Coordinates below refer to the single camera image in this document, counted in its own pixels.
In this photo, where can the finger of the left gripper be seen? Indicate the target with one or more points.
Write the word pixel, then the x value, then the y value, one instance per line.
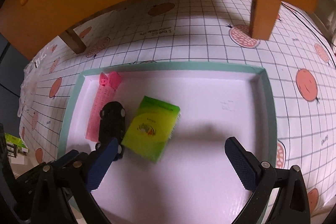
pixel 71 156

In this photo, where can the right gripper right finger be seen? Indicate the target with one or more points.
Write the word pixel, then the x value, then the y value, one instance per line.
pixel 245 164

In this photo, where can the black toy car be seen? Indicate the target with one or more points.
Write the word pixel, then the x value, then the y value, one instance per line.
pixel 112 125

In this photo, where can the clear plastic bag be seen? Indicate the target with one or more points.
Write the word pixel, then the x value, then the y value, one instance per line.
pixel 29 85

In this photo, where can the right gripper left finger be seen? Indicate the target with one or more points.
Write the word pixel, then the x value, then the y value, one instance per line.
pixel 99 162

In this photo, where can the white teal tray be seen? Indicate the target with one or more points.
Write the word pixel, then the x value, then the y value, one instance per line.
pixel 193 182

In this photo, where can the pink hair rollers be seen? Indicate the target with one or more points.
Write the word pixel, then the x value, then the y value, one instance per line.
pixel 108 84

